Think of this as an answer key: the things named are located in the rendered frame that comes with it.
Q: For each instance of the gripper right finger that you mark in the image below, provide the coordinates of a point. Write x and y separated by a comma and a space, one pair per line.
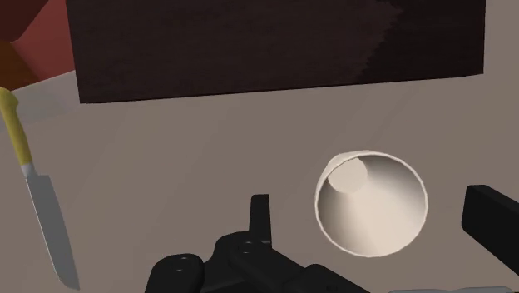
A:
492, 221

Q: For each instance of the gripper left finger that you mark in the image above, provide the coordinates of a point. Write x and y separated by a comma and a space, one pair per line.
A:
259, 227

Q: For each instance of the white paper cup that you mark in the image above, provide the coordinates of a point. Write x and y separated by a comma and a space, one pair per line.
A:
377, 215

